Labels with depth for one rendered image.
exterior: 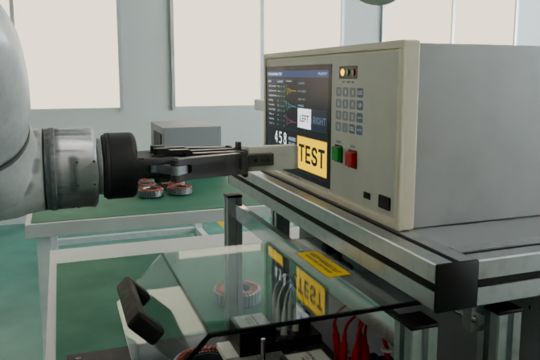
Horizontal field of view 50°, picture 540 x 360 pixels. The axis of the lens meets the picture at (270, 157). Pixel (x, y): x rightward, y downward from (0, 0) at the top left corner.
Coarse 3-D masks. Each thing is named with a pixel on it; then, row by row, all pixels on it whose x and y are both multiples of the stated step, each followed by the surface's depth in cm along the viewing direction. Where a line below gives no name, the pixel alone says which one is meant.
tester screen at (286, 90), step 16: (272, 80) 97; (288, 80) 90; (304, 80) 84; (320, 80) 79; (272, 96) 97; (288, 96) 90; (304, 96) 85; (320, 96) 79; (272, 112) 98; (288, 112) 91; (272, 128) 98; (288, 128) 91; (272, 144) 98; (320, 176) 81
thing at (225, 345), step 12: (228, 336) 99; (240, 336) 93; (252, 336) 94; (264, 336) 94; (276, 336) 97; (288, 336) 97; (300, 336) 97; (312, 336) 97; (228, 348) 96; (240, 348) 93; (252, 348) 94; (276, 348) 95; (288, 348) 96
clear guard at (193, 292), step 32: (160, 256) 71; (192, 256) 70; (224, 256) 70; (256, 256) 70; (288, 256) 70; (160, 288) 64; (192, 288) 59; (224, 288) 59; (256, 288) 59; (288, 288) 59; (320, 288) 59; (352, 288) 59; (384, 288) 59; (160, 320) 58; (192, 320) 53; (224, 320) 52; (256, 320) 52; (288, 320) 52; (320, 320) 53; (160, 352) 53; (192, 352) 49
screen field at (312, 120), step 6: (300, 108) 86; (306, 108) 84; (300, 114) 86; (306, 114) 84; (312, 114) 82; (318, 114) 80; (324, 114) 78; (300, 120) 86; (306, 120) 84; (312, 120) 82; (318, 120) 80; (324, 120) 79; (300, 126) 87; (306, 126) 84; (312, 126) 82; (318, 126) 80; (324, 126) 79; (324, 132) 79
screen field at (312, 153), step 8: (304, 144) 86; (312, 144) 83; (320, 144) 80; (304, 152) 86; (312, 152) 83; (320, 152) 80; (304, 160) 86; (312, 160) 83; (320, 160) 80; (304, 168) 86; (312, 168) 83; (320, 168) 81
